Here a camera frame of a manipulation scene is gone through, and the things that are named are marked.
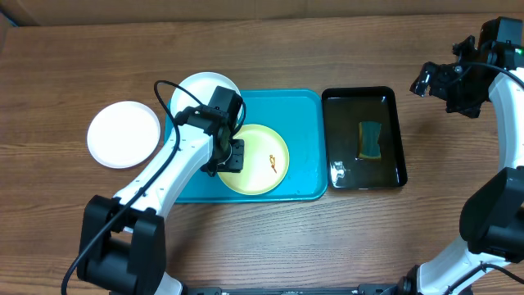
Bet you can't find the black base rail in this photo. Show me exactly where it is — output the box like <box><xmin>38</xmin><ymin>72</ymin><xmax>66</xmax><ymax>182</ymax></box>
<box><xmin>180</xmin><ymin>284</ymin><xmax>397</xmax><ymax>295</ymax></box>

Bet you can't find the cardboard back panel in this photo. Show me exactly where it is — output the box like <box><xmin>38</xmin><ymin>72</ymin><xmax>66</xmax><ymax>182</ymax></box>
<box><xmin>1</xmin><ymin>0</ymin><xmax>523</xmax><ymax>26</ymax></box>

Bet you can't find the black water tray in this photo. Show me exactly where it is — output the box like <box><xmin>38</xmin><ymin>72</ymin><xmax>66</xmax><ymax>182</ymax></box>
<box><xmin>322</xmin><ymin>86</ymin><xmax>408</xmax><ymax>189</ymax></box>

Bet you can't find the white plate rear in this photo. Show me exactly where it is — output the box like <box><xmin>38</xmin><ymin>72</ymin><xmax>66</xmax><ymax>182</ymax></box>
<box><xmin>169</xmin><ymin>72</ymin><xmax>241</xmax><ymax>116</ymax></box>

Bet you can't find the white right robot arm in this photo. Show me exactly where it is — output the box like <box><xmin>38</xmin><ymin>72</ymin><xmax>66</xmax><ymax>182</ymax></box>
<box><xmin>386</xmin><ymin>16</ymin><xmax>523</xmax><ymax>294</ymax></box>

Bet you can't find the green yellow sponge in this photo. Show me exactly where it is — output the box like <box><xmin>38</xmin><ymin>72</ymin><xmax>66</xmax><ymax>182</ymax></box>
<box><xmin>358</xmin><ymin>121</ymin><xmax>382</xmax><ymax>160</ymax></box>

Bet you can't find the blue plastic tray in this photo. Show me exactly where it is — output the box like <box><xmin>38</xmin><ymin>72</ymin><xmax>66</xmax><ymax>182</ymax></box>
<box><xmin>177</xmin><ymin>89</ymin><xmax>328</xmax><ymax>204</ymax></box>

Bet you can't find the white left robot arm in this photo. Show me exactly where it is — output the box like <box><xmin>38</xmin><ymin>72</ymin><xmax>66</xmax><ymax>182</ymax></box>
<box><xmin>61</xmin><ymin>86</ymin><xmax>246</xmax><ymax>294</ymax></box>

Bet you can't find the yellow plate with stain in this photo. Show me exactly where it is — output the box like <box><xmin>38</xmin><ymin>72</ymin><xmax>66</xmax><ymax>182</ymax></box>
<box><xmin>219</xmin><ymin>124</ymin><xmax>290</xmax><ymax>195</ymax></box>

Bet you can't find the white plate with stain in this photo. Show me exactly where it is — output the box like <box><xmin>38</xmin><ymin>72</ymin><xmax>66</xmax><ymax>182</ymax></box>
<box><xmin>86</xmin><ymin>101</ymin><xmax>160</xmax><ymax>169</ymax></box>

